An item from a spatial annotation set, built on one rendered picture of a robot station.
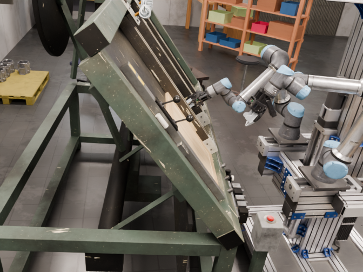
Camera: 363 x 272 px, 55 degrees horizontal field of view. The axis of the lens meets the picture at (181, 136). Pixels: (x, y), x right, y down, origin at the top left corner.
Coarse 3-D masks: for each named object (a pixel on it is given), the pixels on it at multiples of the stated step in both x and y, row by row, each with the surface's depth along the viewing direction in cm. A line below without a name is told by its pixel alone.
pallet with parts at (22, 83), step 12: (12, 60) 543; (24, 60) 548; (0, 72) 502; (12, 72) 543; (24, 72) 542; (36, 72) 555; (48, 72) 562; (0, 84) 501; (12, 84) 505; (24, 84) 510; (36, 84) 514; (0, 96) 472; (12, 96) 476; (24, 96) 475; (36, 96) 504
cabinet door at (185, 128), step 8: (168, 96) 212; (168, 104) 202; (176, 104) 222; (168, 112) 192; (176, 112) 211; (176, 120) 200; (184, 128) 209; (192, 128) 229; (184, 136) 198; (192, 136) 219; (192, 144) 207; (200, 144) 229; (200, 152) 216; (208, 152) 236; (200, 160) 204; (208, 160) 224; (208, 168) 212; (216, 176) 220
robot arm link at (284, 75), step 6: (282, 66) 171; (276, 72) 173; (282, 72) 170; (288, 72) 169; (276, 78) 172; (282, 78) 171; (288, 78) 170; (276, 84) 172; (282, 84) 172; (288, 84) 171
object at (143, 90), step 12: (132, 72) 161; (132, 84) 163; (144, 84) 167; (144, 96) 167; (156, 108) 170; (168, 120) 174; (168, 132) 177; (192, 156) 185; (204, 168) 191; (204, 180) 193; (216, 192) 198
